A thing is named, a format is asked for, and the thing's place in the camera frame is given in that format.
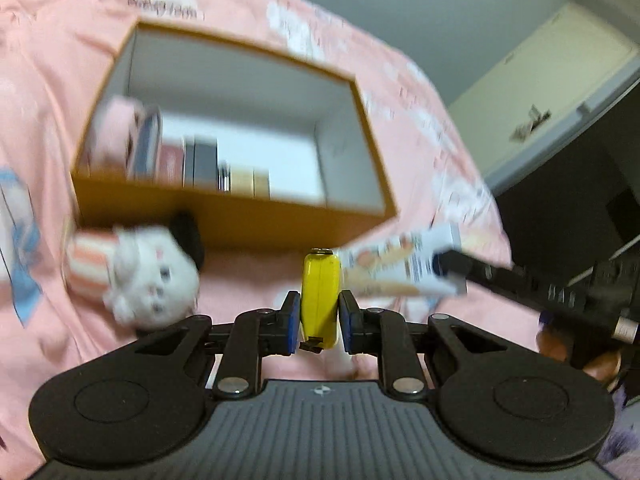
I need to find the yellow round case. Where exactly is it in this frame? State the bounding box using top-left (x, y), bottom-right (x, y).
top-left (299, 248), bottom-right (344, 354)

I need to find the small tan box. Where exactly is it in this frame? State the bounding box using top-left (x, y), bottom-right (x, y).
top-left (230, 167), bottom-right (271, 199)

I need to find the pink printed blanket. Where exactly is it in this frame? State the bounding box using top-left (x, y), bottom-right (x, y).
top-left (0, 0), bottom-right (516, 467)

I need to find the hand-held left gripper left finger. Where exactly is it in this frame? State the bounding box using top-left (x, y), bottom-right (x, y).
top-left (129, 290), bottom-right (302, 397)

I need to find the orange cardboard box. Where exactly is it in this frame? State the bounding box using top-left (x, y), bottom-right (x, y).
top-left (70, 19), bottom-right (399, 252)

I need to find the small red box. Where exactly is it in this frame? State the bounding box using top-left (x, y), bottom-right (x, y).
top-left (157, 142), bottom-right (187, 184)

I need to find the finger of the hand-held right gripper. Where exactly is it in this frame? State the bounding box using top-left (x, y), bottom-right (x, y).
top-left (434, 248), bottom-right (548, 307)

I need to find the pink cylindrical gadget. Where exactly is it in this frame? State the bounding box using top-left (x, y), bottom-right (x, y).
top-left (126, 106), bottom-right (165, 181)

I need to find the small dark grey box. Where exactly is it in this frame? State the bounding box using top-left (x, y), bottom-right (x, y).
top-left (192, 137), bottom-right (221, 189)

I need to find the pink pouch with ball chain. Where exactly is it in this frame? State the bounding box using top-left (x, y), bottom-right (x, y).
top-left (91, 97), bottom-right (147, 173)

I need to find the white cabinet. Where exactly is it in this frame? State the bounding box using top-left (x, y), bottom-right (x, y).
top-left (446, 2), bottom-right (640, 197)

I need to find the white printed tube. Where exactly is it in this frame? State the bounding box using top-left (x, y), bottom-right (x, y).
top-left (340, 222), bottom-right (469, 298)

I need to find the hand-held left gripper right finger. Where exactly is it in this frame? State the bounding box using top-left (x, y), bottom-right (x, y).
top-left (339, 290), bottom-right (501, 397)

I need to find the purple patterned clothing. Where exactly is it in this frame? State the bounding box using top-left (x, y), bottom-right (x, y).
top-left (597, 387), bottom-right (640, 467)

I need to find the white plush dog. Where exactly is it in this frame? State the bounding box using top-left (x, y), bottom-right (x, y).
top-left (64, 209), bottom-right (207, 335)

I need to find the person's right hand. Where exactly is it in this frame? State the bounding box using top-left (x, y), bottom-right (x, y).
top-left (536, 312), bottom-right (625, 391)

